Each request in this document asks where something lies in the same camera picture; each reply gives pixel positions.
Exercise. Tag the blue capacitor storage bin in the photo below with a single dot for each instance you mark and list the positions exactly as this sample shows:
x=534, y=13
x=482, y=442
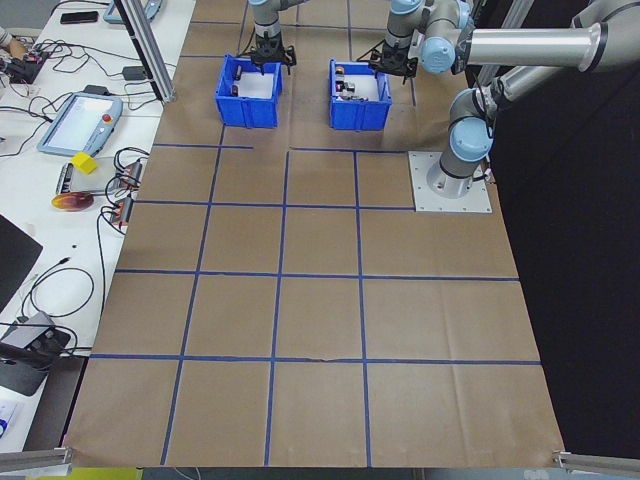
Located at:
x=245, y=112

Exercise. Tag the blue button storage bin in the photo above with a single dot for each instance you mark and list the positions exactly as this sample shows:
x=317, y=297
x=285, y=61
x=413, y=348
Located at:
x=360, y=115

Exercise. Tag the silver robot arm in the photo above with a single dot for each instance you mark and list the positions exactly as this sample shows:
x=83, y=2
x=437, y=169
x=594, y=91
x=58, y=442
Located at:
x=266, y=17
x=525, y=45

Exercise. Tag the striped sleeve forearm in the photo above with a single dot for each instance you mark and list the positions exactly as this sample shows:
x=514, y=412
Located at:
x=4, y=36

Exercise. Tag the grey box device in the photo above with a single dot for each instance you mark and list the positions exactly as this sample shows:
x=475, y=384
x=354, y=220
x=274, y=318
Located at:
x=32, y=325

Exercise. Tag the bystander hand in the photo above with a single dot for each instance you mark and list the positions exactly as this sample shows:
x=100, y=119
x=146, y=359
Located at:
x=16, y=47

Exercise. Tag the black power adapter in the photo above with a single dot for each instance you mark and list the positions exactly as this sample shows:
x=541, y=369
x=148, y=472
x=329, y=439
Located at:
x=97, y=90
x=134, y=74

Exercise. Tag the grey blue teach pendant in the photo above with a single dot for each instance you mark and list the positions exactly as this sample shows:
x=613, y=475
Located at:
x=80, y=122
x=112, y=12

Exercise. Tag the grey usb hub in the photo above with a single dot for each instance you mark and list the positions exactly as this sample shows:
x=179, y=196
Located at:
x=122, y=212
x=131, y=172

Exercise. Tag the black smartphone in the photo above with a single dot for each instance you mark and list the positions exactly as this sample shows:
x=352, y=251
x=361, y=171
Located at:
x=79, y=17

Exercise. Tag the yellow block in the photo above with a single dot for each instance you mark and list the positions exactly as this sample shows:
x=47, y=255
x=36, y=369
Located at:
x=83, y=163

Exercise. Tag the grey keypad device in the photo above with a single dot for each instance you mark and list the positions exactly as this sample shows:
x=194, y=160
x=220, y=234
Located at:
x=65, y=179

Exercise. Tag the red apple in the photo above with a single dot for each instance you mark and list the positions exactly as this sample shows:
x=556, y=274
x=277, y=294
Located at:
x=72, y=201

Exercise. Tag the aluminium profile bar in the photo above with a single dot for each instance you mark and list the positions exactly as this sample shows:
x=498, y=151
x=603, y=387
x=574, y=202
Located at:
x=595, y=462
x=35, y=460

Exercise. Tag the blue white small item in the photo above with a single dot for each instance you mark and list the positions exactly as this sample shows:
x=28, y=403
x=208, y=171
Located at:
x=6, y=420

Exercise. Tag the aluminium profile post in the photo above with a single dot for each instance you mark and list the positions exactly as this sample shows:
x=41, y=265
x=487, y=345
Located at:
x=150, y=55

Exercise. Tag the white square base plate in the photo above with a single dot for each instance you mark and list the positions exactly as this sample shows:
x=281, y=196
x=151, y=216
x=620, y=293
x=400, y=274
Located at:
x=425, y=190

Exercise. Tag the black frame cover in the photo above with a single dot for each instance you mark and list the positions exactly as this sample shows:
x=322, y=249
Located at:
x=575, y=275

